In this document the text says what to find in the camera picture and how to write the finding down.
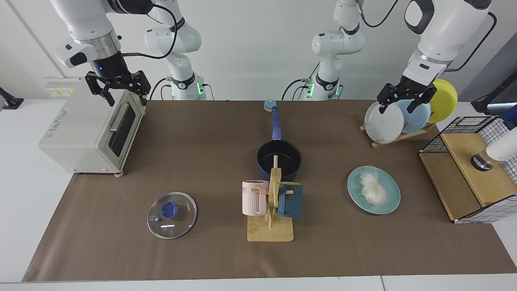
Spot pale toaster oven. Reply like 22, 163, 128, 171
38, 78, 147, 177

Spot light blue plate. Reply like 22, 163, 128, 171
396, 99, 431, 134

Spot white plate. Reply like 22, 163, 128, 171
364, 101, 406, 144

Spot black base cable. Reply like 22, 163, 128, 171
282, 63, 319, 101
149, 77, 174, 101

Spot pink ribbed cup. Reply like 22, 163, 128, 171
242, 180, 269, 216

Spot dark pot with blue handle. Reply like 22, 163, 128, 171
257, 106, 302, 181

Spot brown table cloth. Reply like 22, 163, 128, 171
22, 100, 517, 282

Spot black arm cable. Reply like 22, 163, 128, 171
444, 11, 497, 72
120, 0, 179, 60

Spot black clamp foot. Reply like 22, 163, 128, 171
0, 87, 24, 110

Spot white cylinder with dark cap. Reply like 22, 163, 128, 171
471, 139, 517, 171

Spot white wall socket box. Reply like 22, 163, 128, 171
44, 77, 87, 97

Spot wire basket with wooden floor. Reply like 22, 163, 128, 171
419, 116, 517, 224

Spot white vermicelli bundle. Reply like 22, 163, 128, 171
355, 164, 389, 205

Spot glass lid with blue knob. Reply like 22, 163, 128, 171
147, 192, 198, 239

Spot small blue object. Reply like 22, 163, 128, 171
501, 104, 517, 131

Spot wooden plate rack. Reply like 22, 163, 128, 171
359, 122, 437, 148

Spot yellow plate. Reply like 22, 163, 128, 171
427, 79, 458, 124

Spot pale green plate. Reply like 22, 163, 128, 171
347, 166, 401, 215

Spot wooden cup stand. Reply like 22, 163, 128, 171
247, 155, 294, 243

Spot dark teal cup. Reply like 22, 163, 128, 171
277, 182, 303, 218

